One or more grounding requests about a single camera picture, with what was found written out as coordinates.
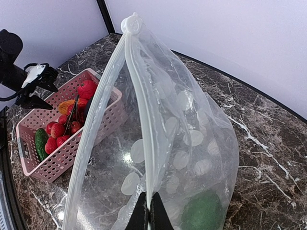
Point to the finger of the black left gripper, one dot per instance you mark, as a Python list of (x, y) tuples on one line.
[(32, 102), (48, 85)]

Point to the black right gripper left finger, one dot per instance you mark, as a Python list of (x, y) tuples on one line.
[(139, 217)]

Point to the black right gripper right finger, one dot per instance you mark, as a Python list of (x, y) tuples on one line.
[(159, 219)]

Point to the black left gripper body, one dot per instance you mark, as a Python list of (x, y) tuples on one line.
[(38, 75)]

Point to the red orange mango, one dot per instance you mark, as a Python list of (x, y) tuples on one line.
[(65, 107)]

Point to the red tomato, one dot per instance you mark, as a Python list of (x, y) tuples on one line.
[(87, 89)]

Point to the green avocado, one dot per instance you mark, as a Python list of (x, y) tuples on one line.
[(203, 212)]

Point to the clear zip top bag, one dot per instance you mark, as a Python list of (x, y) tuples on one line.
[(150, 128)]

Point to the dark purple eggplant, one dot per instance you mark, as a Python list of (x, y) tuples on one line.
[(86, 110)]

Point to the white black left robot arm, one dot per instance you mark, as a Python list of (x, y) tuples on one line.
[(17, 85)]

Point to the green cucumber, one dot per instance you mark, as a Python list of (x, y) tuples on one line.
[(41, 138)]

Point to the pink perforated plastic basket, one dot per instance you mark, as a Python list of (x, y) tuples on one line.
[(63, 157)]

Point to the black left corner post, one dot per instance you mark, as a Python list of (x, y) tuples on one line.
[(106, 16)]

